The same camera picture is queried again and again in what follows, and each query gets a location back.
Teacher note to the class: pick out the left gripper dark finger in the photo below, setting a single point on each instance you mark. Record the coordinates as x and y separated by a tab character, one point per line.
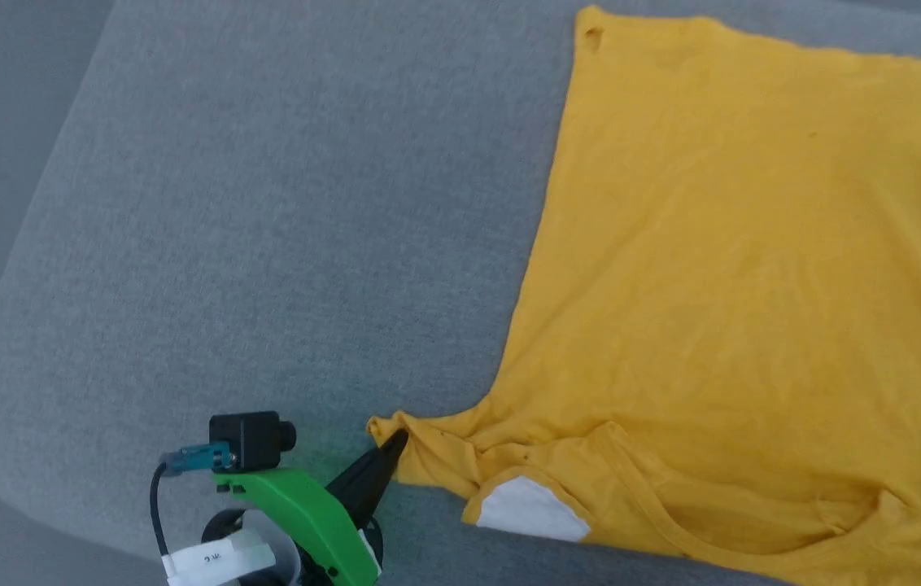
367	480

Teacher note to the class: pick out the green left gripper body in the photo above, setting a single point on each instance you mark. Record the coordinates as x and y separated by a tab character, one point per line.
310	513

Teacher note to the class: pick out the yellow T-shirt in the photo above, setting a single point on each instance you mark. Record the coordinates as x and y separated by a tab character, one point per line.
753	285

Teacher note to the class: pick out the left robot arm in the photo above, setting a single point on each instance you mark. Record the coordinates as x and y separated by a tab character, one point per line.
218	525

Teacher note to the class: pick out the white paper label tag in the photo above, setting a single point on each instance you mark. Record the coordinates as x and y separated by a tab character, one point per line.
216	560

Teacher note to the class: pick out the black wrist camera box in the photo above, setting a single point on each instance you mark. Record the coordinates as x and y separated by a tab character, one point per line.
249	439

